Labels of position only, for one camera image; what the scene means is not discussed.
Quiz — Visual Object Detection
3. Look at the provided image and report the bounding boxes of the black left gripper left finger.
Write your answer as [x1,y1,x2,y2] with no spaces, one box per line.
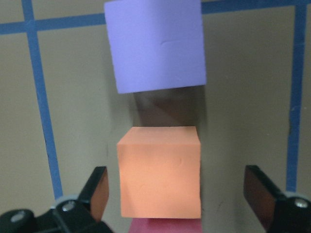
[0,166,113,233]

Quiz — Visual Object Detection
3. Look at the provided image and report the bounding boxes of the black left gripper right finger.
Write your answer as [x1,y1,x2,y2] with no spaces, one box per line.
[243,165,311,233]

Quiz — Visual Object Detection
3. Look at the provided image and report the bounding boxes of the orange foam cube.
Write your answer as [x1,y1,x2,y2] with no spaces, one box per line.
[117,126,201,219]

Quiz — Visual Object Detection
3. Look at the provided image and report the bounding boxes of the pink foam cube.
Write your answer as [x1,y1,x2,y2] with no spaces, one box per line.
[128,218,203,233]

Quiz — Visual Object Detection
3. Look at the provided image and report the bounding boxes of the purple foam cube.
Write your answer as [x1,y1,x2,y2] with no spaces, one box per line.
[104,0,207,94]

